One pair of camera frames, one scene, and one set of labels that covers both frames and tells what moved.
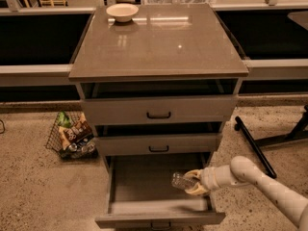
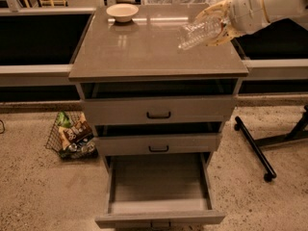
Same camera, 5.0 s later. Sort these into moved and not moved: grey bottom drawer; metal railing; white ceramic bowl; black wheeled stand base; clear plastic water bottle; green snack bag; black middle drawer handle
Moved: clear plastic water bottle
Not moved: white ceramic bowl; green snack bag; black wheeled stand base; grey bottom drawer; metal railing; black middle drawer handle
